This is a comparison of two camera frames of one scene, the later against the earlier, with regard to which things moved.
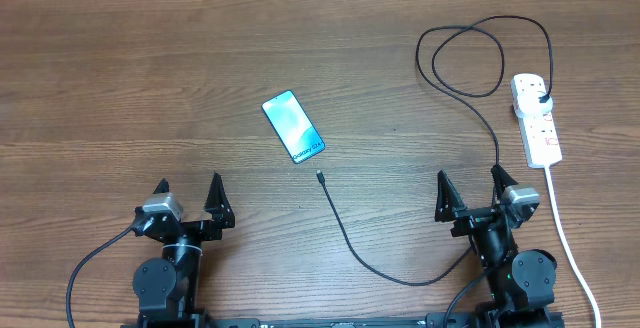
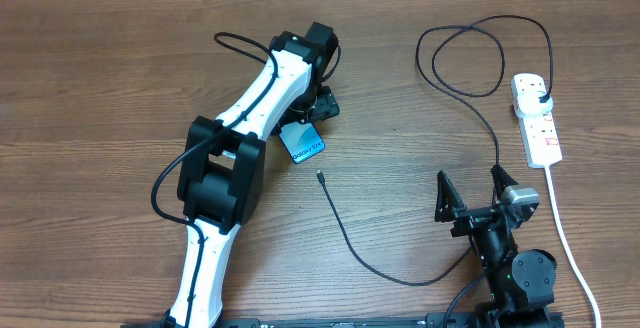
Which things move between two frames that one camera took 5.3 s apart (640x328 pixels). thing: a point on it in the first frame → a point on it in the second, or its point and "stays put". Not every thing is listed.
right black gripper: [448, 208] stays put
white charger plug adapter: [528, 103] stays put
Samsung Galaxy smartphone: [293, 126] stays put
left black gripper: [220, 213] → [322, 103]
